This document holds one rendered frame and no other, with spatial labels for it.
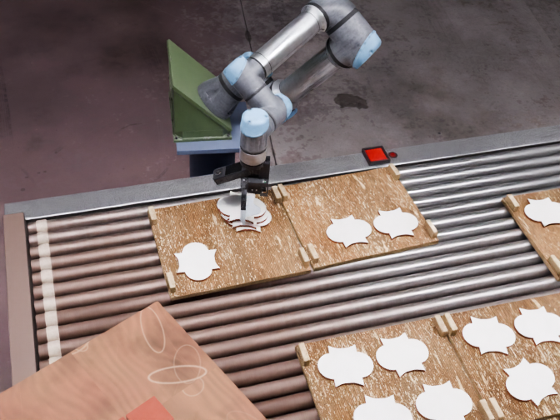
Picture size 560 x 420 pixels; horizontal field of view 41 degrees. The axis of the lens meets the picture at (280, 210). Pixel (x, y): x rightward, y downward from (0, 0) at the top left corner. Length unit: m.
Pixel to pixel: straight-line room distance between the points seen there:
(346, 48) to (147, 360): 1.10
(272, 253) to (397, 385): 0.54
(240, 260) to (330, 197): 0.40
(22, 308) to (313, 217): 0.88
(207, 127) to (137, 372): 1.07
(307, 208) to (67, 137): 2.02
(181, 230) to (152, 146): 1.77
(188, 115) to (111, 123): 1.60
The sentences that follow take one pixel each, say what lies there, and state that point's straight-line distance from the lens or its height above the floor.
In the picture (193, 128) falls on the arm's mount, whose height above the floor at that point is 0.92.
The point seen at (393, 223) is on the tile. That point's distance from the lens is 2.33.
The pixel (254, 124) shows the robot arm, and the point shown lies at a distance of 2.02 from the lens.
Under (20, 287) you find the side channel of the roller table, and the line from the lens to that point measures 2.15.
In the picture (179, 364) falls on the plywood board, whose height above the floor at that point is 1.04.
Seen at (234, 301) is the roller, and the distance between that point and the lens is 2.11.
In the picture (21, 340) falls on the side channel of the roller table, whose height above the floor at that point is 0.95.
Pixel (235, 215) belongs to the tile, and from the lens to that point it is 2.24.
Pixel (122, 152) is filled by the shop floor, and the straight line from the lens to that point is 3.97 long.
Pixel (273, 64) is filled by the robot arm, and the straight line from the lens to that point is 2.16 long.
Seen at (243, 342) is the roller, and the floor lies 0.92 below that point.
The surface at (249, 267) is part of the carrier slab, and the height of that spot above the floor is 0.94.
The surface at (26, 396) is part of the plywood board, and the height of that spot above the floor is 1.04.
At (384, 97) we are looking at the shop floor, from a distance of 4.47.
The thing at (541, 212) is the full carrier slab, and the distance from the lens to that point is 2.53.
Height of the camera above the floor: 2.57
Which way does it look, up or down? 45 degrees down
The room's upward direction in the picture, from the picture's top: 6 degrees clockwise
